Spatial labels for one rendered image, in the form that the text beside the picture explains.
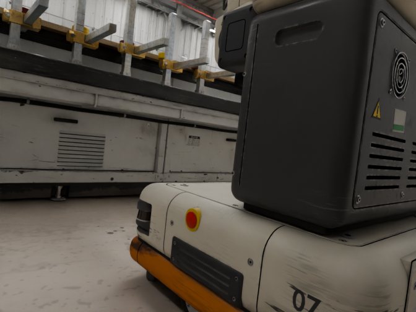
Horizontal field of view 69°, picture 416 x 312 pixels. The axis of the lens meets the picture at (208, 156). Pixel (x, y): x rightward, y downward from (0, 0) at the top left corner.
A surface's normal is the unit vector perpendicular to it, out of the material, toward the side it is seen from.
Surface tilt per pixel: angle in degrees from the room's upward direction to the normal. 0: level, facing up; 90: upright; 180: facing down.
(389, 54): 90
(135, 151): 90
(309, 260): 62
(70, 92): 90
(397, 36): 90
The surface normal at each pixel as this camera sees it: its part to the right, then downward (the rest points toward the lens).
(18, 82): 0.65, 0.11
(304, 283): -0.76, -0.05
